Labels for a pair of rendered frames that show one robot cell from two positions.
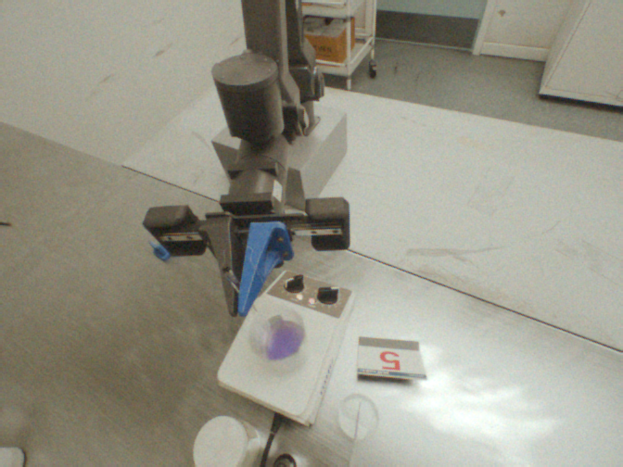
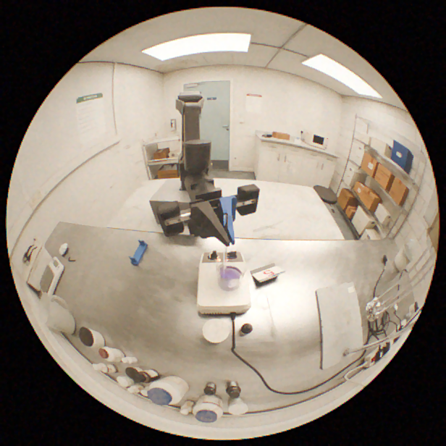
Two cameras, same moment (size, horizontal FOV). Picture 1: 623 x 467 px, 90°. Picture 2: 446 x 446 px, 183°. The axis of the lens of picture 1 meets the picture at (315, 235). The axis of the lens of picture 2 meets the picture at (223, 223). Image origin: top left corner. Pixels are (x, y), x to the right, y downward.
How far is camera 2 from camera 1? 0.17 m
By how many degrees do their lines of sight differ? 23
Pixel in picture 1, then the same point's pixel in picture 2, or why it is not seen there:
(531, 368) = (308, 255)
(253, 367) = (215, 295)
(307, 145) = not seen: hidden behind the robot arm
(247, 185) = (205, 187)
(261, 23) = (192, 135)
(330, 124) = not seen: hidden behind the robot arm
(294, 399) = (243, 299)
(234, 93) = (198, 147)
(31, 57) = (75, 198)
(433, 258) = (263, 231)
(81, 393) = (128, 329)
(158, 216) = (166, 206)
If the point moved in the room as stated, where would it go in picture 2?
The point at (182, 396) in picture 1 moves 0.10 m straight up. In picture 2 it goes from (176, 323) to (163, 316)
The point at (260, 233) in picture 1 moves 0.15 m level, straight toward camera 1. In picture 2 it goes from (226, 201) to (314, 252)
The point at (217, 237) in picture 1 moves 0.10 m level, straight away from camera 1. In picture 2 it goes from (204, 208) to (163, 192)
